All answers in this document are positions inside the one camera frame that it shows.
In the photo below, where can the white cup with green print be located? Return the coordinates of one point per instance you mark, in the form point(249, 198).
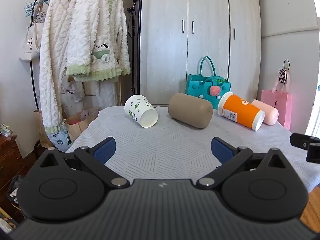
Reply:
point(138, 107)

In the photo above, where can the patterned grey tablecloth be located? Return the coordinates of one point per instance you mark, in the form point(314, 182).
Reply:
point(162, 142)

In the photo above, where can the white fluffy pajama top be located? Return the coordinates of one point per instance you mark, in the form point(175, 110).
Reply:
point(100, 37)

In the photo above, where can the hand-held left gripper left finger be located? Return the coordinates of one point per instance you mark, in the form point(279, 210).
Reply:
point(105, 150)

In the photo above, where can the pink paper gift bag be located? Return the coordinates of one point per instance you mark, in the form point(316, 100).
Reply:
point(282, 105)

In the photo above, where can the black metal clothes rack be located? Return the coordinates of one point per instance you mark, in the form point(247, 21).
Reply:
point(32, 80)

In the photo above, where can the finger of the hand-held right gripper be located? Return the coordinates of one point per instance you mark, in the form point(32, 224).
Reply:
point(314, 153)
point(300, 141)

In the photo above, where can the brown paper bag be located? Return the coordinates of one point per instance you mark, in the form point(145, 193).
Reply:
point(77, 126)

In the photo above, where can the wooden cabinet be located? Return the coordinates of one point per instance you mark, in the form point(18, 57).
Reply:
point(10, 160)

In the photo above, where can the grey printed cloth bag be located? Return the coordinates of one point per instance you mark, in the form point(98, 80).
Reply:
point(72, 92)

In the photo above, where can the pink cup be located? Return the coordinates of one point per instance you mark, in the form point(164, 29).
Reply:
point(270, 113)

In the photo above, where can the light grey wardrobe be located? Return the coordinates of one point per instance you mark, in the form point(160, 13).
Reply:
point(175, 42)

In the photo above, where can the orange cup with white lid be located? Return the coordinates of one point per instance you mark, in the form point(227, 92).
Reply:
point(240, 111)

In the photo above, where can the brown cup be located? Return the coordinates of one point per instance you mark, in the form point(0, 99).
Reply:
point(188, 110)

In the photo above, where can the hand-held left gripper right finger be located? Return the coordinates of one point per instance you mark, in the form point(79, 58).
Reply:
point(221, 151)

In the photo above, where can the white printed tote bag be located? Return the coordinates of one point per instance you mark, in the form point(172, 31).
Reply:
point(30, 43)

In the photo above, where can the white fluffy pajama pants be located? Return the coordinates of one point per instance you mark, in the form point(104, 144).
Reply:
point(102, 93)

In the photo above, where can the teal felt handbag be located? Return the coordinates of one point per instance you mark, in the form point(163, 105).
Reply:
point(197, 88)

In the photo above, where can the white fluffy robe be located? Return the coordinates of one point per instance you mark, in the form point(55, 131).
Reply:
point(52, 62)

